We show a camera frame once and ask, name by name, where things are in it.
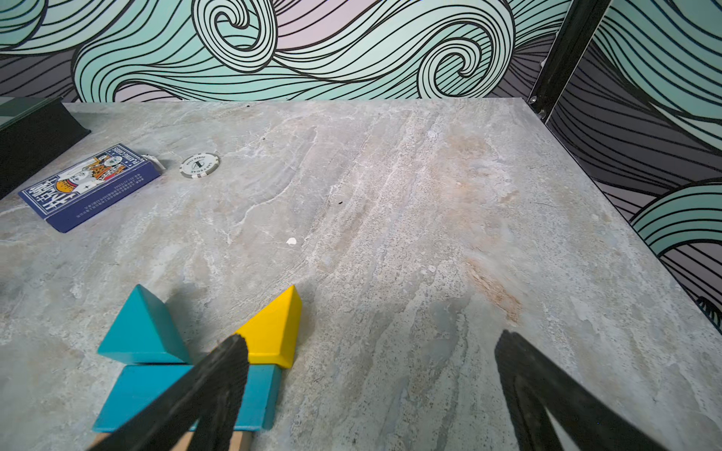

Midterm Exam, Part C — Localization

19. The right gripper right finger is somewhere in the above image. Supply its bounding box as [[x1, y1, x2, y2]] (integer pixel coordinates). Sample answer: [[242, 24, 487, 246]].
[[494, 330, 664, 450]]

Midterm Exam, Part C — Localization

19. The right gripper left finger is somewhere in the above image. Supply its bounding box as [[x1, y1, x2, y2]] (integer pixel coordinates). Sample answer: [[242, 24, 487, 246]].
[[92, 334, 249, 450]]

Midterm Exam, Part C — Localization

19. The natural wood long block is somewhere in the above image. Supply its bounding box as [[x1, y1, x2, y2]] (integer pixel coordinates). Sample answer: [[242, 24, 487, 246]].
[[88, 431, 254, 451]]

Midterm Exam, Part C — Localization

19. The teal long block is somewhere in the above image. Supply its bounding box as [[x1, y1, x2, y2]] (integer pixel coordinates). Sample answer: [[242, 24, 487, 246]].
[[92, 365, 282, 433]]

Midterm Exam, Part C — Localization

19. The yellow block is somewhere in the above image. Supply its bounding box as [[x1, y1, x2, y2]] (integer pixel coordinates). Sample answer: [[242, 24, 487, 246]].
[[236, 286, 303, 369]]

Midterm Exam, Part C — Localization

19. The teal triangle block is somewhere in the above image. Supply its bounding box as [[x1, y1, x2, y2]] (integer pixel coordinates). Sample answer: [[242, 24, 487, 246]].
[[98, 285, 192, 365]]

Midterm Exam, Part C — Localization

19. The white poker chip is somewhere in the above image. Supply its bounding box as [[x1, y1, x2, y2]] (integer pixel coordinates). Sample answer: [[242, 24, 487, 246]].
[[179, 152, 221, 179]]

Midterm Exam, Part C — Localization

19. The blue playing card box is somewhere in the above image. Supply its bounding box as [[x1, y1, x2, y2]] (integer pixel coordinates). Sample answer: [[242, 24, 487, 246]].
[[19, 144, 161, 233]]

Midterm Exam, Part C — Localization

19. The black grey chessboard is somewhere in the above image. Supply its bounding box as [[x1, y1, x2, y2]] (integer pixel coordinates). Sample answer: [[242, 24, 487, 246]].
[[1, 97, 90, 197]]

